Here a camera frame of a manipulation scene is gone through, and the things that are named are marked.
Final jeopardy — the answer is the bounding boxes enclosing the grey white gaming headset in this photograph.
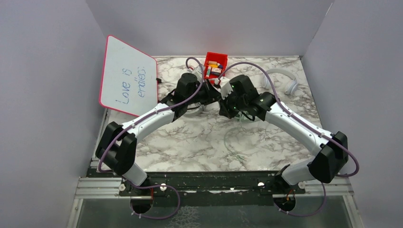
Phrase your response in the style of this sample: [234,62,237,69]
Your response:
[184,105,205,117]

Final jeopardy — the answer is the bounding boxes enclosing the white green glue stick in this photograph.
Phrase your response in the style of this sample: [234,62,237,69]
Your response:
[205,65,211,78]

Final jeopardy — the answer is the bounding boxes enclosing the pink framed whiteboard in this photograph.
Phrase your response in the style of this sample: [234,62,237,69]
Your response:
[99,35,158,116]

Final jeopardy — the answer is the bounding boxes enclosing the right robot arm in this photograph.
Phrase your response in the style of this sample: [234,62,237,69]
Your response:
[219,75,348,193]

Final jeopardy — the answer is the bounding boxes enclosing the green headphone cable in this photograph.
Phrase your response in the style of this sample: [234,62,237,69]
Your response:
[223,114,249,162]

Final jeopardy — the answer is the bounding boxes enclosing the white headphones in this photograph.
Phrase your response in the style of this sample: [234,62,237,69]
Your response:
[266,68,298,95]

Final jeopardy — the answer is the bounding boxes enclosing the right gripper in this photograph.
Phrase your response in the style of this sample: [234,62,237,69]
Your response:
[217,89,247,120]

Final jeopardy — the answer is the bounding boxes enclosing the white small box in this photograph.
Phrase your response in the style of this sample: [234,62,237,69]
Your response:
[210,68,222,76]

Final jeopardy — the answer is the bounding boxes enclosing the green headphones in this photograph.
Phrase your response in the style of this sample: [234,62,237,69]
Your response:
[235,112,260,124]

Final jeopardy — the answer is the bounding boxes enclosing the red plastic bin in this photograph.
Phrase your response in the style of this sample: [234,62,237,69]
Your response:
[203,52,228,80]

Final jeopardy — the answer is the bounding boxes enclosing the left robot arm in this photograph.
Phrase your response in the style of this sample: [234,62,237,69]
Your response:
[95,73,221,195]

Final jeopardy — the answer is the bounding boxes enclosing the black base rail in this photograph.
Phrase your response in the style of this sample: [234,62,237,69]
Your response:
[88,171,337,209]

